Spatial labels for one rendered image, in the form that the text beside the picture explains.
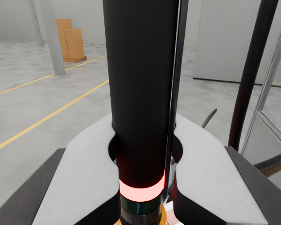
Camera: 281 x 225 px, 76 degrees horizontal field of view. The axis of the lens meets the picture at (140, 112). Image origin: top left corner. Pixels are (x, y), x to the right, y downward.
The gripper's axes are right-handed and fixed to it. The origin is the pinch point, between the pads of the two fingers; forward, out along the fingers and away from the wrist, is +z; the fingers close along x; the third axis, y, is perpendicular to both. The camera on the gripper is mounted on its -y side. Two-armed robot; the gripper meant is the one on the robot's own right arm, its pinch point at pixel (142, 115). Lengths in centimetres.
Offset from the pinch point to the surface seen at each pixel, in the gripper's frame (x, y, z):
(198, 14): 350, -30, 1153
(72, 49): -265, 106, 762
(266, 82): 91, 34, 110
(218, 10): 202, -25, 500
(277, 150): 85, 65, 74
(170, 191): 6.6, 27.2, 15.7
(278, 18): 327, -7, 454
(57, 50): -238, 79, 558
